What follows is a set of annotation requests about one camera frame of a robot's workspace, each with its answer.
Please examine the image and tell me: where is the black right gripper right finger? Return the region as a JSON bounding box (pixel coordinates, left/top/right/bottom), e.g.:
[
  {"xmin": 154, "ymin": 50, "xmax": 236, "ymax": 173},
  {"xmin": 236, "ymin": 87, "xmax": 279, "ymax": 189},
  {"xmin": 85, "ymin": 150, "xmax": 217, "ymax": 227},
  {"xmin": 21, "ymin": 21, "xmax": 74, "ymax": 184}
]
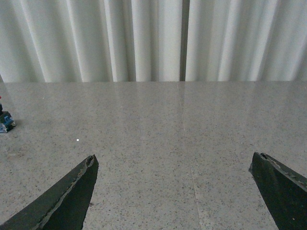
[{"xmin": 249, "ymin": 152, "xmax": 307, "ymax": 230}]

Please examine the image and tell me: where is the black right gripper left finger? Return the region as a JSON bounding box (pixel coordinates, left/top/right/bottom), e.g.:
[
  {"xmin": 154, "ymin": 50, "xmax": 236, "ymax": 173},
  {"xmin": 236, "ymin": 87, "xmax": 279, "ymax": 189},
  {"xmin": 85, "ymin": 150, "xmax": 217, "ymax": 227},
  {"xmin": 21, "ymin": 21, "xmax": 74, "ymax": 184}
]
[{"xmin": 0, "ymin": 155, "xmax": 99, "ymax": 230}]

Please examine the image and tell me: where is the red mushroom push button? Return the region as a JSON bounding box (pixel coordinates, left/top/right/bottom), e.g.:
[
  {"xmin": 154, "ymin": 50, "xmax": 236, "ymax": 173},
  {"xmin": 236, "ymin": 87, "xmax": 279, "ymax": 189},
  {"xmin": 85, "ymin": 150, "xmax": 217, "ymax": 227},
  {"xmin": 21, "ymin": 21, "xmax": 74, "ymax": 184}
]
[{"xmin": 0, "ymin": 104, "xmax": 16, "ymax": 133}]

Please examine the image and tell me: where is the white pleated curtain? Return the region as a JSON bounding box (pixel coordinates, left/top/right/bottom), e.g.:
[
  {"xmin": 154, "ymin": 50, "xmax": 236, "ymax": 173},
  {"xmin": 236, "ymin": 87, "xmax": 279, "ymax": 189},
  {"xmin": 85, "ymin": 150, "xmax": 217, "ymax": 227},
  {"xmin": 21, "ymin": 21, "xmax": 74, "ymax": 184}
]
[{"xmin": 0, "ymin": 0, "xmax": 307, "ymax": 82}]

